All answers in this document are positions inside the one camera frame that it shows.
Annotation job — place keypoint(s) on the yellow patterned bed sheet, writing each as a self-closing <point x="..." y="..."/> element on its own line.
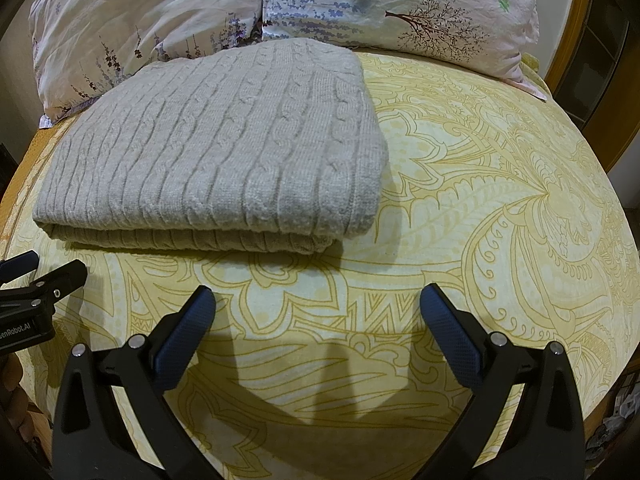
<point x="450" y="185"/>

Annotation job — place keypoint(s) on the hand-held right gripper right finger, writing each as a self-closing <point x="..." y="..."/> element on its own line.
<point x="452" y="340"/>

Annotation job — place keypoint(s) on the pink floral pillow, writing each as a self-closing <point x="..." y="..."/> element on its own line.
<point x="150" y="10"/>

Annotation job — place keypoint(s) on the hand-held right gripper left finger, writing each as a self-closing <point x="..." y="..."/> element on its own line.
<point x="182" y="340"/>

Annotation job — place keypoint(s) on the pile of small white items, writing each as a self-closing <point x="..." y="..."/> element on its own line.
<point x="617" y="410"/>

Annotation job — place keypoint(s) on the person's left hand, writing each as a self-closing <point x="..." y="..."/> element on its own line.
<point x="14" y="390"/>

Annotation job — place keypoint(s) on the orange wooden bed frame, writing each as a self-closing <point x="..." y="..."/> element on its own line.
<point x="575" y="35"/>

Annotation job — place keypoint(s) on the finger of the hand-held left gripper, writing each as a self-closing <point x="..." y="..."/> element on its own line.
<point x="20" y="265"/>
<point x="60" y="280"/>

